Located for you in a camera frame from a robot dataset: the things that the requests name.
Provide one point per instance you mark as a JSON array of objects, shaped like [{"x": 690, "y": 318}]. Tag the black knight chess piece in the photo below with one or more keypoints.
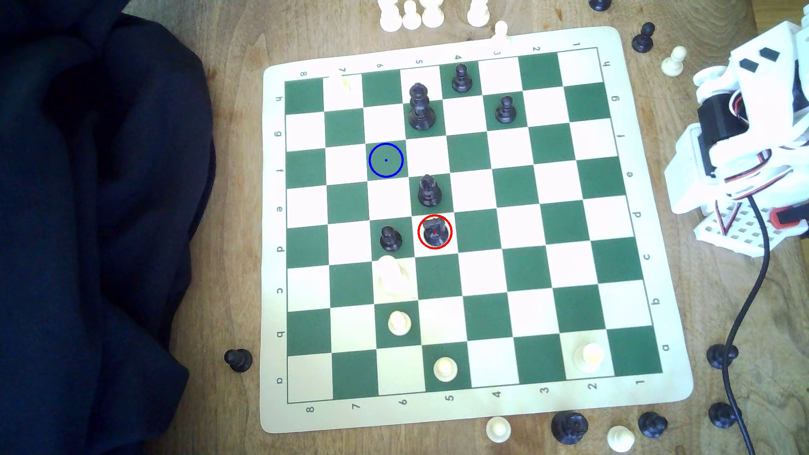
[{"x": 435, "y": 231}]

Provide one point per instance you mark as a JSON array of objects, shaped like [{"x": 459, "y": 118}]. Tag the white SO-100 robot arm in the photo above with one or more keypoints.
[{"x": 765, "y": 95}]

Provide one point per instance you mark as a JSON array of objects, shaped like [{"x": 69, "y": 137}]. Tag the black pawn chess piece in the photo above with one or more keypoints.
[
  {"x": 652, "y": 424},
  {"x": 238, "y": 360},
  {"x": 643, "y": 39},
  {"x": 722, "y": 414},
  {"x": 461, "y": 79},
  {"x": 718, "y": 356},
  {"x": 390, "y": 239},
  {"x": 505, "y": 110}
]

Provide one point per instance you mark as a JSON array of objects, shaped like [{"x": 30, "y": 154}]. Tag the black bishop chess piece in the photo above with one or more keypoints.
[{"x": 429, "y": 191}]

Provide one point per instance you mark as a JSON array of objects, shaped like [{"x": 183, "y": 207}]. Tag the white king chess piece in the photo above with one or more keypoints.
[{"x": 393, "y": 276}]

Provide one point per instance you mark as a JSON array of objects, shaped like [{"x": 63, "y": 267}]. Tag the white pawn chess piece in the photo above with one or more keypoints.
[
  {"x": 399, "y": 323},
  {"x": 445, "y": 369},
  {"x": 620, "y": 438},
  {"x": 343, "y": 81},
  {"x": 674, "y": 62},
  {"x": 498, "y": 430},
  {"x": 500, "y": 30},
  {"x": 591, "y": 357}
]

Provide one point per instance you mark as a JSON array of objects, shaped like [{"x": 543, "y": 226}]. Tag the black queen chess piece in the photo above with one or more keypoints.
[{"x": 420, "y": 110}]

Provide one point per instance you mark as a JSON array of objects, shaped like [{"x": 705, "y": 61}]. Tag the green white chess board mat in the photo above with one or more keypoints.
[{"x": 524, "y": 189}]

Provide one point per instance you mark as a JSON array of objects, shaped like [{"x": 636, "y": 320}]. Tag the large black chess piece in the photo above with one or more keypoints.
[{"x": 569, "y": 427}]

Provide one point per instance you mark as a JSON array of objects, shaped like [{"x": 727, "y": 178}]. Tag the dark navy cloth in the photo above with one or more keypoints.
[{"x": 95, "y": 221}]

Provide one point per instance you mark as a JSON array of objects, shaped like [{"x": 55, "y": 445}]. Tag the black red table clamp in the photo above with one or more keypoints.
[{"x": 787, "y": 217}]

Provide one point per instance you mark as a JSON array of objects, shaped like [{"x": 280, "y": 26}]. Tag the white perforated base plate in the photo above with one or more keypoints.
[{"x": 742, "y": 230}]

